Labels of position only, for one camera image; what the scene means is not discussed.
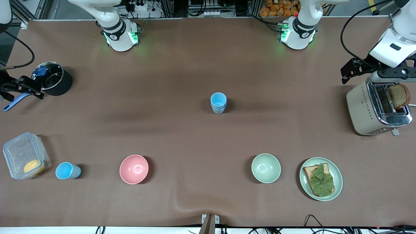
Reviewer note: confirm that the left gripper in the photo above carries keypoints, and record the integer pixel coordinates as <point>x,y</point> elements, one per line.
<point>366,64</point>

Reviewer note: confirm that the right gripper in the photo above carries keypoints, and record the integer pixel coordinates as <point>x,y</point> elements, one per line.
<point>4,79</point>

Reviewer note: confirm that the plain blue cup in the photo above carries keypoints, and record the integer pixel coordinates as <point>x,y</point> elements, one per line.
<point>218,99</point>
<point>66,170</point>

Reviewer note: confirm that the blue cup holding white paper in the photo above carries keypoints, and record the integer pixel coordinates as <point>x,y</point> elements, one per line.
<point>218,111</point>

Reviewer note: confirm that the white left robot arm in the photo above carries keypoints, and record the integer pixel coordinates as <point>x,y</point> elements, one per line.
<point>299,32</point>

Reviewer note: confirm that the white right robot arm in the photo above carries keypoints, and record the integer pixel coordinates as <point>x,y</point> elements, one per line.
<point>117,32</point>

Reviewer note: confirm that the glass pot lid blue knob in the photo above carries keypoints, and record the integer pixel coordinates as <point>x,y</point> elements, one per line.
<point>52,79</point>

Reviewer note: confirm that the beige chrome toaster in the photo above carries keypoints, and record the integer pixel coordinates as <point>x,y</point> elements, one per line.
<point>364,110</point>

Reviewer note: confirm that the brown bread slice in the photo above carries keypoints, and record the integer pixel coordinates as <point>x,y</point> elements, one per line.
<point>398,96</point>

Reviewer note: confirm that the clear plastic food container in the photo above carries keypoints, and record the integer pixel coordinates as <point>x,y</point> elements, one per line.
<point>19,152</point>

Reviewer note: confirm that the yellow round food piece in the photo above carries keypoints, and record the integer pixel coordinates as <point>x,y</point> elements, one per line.
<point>34,167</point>

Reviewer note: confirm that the pale green plate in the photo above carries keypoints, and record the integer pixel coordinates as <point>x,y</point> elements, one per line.
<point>338,178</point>

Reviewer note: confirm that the toast slice under lettuce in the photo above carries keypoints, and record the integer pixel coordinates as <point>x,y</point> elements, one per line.
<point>307,172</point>

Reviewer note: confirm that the green lettuce leaf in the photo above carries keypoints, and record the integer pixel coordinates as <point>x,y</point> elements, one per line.
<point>321,182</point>

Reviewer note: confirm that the pink bowl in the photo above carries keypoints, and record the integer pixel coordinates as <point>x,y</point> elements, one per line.
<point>134,169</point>

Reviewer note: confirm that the white power strip with plugs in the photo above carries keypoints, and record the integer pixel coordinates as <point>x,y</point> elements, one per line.
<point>139,6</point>

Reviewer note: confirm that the pale green bowl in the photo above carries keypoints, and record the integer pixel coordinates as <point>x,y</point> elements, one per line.
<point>266,168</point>

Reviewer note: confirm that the small white power strip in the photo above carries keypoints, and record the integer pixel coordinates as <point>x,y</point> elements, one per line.
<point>212,13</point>

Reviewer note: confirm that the brown table mat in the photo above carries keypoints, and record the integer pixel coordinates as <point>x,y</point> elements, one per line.
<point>195,65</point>

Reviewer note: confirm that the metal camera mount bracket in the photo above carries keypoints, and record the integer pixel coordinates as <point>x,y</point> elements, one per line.
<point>209,222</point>

